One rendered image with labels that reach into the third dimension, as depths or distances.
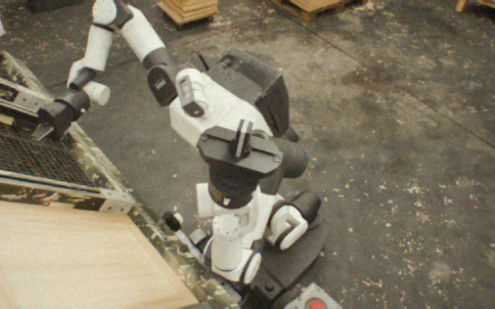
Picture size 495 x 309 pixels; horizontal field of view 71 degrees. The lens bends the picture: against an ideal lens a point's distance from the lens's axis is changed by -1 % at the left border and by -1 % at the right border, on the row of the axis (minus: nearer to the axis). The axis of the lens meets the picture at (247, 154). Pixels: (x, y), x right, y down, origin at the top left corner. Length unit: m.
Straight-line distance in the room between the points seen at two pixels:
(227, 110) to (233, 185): 0.41
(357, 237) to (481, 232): 0.80
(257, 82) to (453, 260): 1.85
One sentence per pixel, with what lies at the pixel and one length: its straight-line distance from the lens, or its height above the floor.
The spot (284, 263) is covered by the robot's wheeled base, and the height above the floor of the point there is 0.17.
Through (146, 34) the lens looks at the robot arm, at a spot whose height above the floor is 1.43.
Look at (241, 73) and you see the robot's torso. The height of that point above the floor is 1.40.
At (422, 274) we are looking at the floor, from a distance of 2.37.
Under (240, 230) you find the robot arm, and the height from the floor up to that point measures 1.33.
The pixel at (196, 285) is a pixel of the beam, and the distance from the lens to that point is 1.14.
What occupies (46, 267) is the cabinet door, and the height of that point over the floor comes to 1.21.
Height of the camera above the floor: 1.96
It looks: 47 degrees down
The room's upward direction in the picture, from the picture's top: straight up
